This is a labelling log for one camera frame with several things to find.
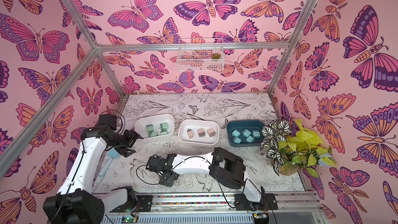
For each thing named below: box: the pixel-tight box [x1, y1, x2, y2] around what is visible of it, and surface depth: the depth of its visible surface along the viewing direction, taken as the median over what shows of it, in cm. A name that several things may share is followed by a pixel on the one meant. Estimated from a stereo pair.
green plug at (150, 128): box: [146, 123, 154, 133], surface depth 102 cm
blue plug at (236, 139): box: [231, 136, 243, 144], surface depth 94 cm
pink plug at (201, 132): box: [196, 128, 206, 138], surface depth 99 cm
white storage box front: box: [134, 113, 175, 140], surface depth 102 cm
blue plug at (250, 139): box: [245, 135, 256, 143], surface depth 94 cm
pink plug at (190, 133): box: [187, 128, 194, 139], surface depth 97 cm
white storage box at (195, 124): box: [178, 119, 220, 145], surface depth 99 cm
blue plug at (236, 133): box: [231, 129, 241, 138], surface depth 98 cm
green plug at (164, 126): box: [159, 122, 169, 132], surface depth 102 cm
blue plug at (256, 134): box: [252, 129, 261, 138], surface depth 97 cm
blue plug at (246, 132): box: [242, 128, 252, 138], surface depth 97 cm
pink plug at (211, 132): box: [206, 128, 217, 138], surface depth 99 cm
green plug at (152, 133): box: [147, 130, 159, 138], surface depth 99 cm
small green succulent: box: [210, 52, 222, 60], surface depth 94 cm
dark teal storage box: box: [226, 119, 265, 148], surface depth 99 cm
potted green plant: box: [259, 118, 337, 178], surface depth 70 cm
